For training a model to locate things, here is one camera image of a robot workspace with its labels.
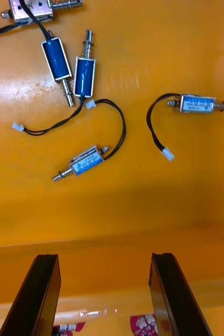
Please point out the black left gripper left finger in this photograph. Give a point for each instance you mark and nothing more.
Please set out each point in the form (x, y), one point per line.
(35, 296)

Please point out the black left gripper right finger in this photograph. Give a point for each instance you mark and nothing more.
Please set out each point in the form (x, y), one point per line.
(172, 296)

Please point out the round red circuit board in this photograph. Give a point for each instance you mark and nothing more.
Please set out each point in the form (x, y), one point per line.
(142, 324)
(69, 329)

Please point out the yellow-orange plastic bin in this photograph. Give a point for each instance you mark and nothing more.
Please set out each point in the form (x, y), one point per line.
(106, 328)
(143, 197)

